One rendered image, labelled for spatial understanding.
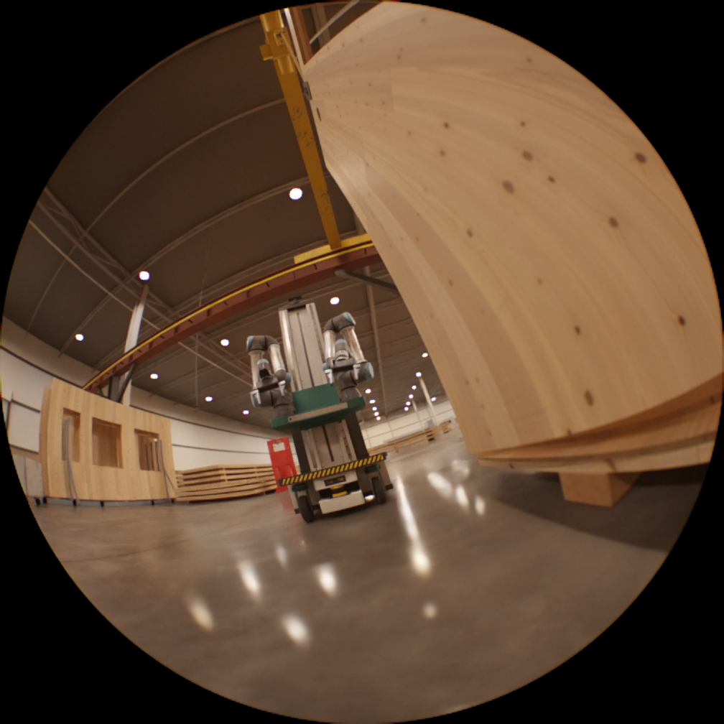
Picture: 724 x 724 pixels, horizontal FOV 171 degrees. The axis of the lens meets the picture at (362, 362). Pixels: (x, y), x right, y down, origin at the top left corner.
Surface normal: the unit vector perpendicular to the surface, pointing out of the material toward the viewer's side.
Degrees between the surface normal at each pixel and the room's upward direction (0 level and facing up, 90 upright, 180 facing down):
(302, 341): 90
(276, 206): 180
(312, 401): 90
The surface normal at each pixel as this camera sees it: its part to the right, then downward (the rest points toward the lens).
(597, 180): -0.95, 0.31
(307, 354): 0.05, -0.40
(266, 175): 0.29, 0.88
